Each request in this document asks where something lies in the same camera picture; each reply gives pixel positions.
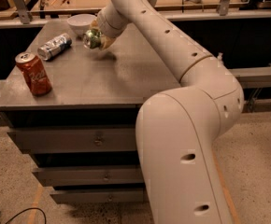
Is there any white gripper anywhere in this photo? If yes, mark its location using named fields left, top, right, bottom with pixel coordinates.
left=90, top=7, right=129, bottom=50

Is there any green soda can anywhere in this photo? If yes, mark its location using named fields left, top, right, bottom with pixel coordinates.
left=83, top=29, right=102, bottom=49

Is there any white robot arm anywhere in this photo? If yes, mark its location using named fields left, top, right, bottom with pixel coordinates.
left=97, top=0, right=244, bottom=224

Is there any white bowl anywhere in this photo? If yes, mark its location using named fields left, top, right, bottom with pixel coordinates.
left=67, top=14, right=96, bottom=37

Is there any silver blue crushed can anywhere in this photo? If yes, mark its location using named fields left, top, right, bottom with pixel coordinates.
left=37, top=33, right=72, bottom=61

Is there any red soda can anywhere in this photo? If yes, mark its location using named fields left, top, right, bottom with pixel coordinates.
left=15, top=52, right=52, bottom=96

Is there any grey drawer cabinet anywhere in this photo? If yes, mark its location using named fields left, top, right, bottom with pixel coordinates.
left=0, top=25, right=178, bottom=194

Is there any clear sanitizer bottle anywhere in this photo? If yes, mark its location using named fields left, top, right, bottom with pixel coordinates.
left=217, top=52, right=223, bottom=61

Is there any top grey drawer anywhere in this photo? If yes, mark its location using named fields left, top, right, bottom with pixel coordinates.
left=7, top=127, right=136, bottom=154

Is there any grey drawer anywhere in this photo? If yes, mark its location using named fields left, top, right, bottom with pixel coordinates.
left=7, top=127, right=136, bottom=154
left=50, top=188, right=148, bottom=203
left=32, top=165, right=144, bottom=187

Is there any middle grey drawer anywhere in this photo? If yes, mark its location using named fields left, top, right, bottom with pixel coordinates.
left=32, top=165, right=144, bottom=187

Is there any bottom grey drawer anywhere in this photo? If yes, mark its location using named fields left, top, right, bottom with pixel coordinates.
left=50, top=188, right=148, bottom=203

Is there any grey metal rail post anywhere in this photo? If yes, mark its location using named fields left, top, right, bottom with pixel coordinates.
left=217, top=0, right=230, bottom=16
left=13, top=0, right=33, bottom=24

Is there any black cable on floor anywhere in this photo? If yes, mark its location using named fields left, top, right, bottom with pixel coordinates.
left=5, top=207, right=48, bottom=224

